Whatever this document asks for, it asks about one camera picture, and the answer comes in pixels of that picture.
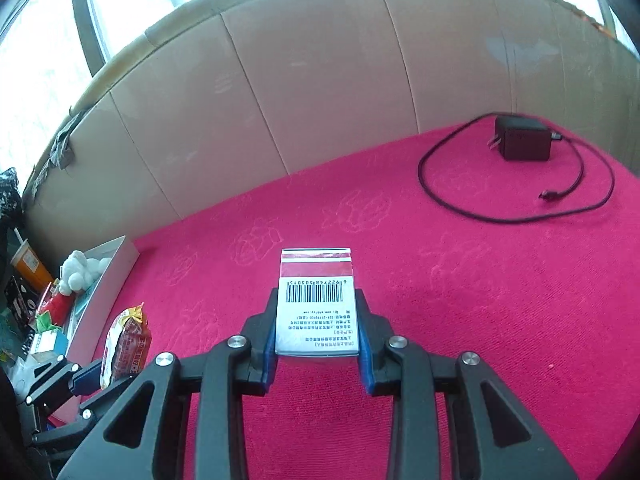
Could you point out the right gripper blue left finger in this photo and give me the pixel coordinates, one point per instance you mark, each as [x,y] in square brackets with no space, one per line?
[143,434]

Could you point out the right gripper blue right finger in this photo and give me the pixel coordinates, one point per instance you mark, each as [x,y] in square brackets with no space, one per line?
[491,434]

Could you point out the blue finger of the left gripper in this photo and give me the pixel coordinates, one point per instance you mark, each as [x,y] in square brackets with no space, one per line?
[85,380]

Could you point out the red white packet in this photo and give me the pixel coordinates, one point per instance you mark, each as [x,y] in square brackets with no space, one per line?
[127,345]

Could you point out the white plush bunny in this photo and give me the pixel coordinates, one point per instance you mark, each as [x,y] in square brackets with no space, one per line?
[79,272]

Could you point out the white red medicine box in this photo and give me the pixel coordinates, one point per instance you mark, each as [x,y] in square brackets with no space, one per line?
[316,308]

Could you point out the white cardboard tray box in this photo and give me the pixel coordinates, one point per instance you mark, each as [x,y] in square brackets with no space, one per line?
[92,308]

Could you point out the black smartphone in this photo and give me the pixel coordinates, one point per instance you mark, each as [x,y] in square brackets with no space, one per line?
[21,299]

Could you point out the orange drink cup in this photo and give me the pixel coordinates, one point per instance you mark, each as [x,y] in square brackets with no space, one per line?
[29,266]

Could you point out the black plastic bag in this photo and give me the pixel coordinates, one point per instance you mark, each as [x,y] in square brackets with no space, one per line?
[11,205]

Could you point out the grey cloth on ledge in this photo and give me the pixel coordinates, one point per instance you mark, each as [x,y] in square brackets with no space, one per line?
[58,155]

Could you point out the black power adapter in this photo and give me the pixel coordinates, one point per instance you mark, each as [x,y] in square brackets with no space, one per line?
[522,139]

